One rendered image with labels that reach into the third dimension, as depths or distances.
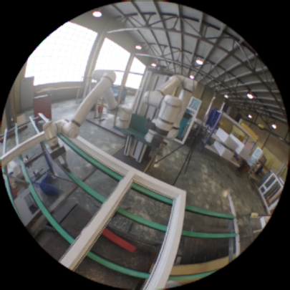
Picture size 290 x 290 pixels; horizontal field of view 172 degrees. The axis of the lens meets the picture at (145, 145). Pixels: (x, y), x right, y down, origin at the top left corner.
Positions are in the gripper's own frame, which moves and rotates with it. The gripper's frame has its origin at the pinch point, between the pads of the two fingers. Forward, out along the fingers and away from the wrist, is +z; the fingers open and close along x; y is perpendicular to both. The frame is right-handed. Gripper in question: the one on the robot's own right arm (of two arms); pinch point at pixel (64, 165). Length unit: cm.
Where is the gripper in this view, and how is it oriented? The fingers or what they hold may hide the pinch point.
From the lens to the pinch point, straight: 81.6
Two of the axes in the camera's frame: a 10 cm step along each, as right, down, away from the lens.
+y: 9.2, -0.7, -3.9
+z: 2.2, 9.0, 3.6
